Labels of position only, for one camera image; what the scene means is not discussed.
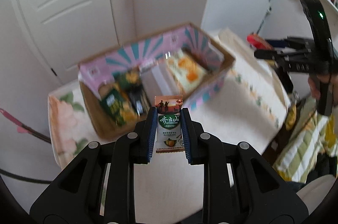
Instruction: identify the red black snack packet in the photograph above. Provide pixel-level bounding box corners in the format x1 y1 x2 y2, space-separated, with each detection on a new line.
246 33 274 50

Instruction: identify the brown green candy packet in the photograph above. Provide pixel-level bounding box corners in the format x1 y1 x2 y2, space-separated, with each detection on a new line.
155 95 184 154

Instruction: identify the orange cake snack bag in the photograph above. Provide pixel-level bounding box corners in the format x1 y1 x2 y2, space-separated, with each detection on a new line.
166 49 208 95

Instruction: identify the large green cracker packet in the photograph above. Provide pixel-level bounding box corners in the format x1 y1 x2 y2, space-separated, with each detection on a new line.
100 88 138 127

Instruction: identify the black gold snack packet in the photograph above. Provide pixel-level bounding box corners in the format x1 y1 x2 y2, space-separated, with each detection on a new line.
127 86 150 116

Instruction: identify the small green cracker packet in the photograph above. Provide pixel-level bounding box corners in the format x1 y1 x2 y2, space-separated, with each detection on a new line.
115 69 142 90

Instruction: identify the translucent brown cake packet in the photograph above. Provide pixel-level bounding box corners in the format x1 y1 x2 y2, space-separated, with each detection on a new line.
140 63 180 103

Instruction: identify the clear waffle cookie packet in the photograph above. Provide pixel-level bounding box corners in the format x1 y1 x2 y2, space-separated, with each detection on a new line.
98 82 116 99

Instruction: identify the person's right hand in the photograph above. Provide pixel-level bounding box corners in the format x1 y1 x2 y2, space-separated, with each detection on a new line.
308 74 338 107

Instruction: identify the striped green bedding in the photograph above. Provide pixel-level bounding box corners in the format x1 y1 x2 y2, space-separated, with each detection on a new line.
273 97 337 183

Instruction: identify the cardboard box with pink lining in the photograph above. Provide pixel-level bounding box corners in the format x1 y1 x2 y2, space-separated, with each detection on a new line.
78 23 235 140

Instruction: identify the white panel door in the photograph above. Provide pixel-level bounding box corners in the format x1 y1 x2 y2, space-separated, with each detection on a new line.
12 0 136 84

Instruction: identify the pink handled mop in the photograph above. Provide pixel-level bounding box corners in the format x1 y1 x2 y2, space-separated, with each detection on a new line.
1 108 52 144

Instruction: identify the black curved cable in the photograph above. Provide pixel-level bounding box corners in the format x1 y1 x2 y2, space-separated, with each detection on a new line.
0 168 52 185

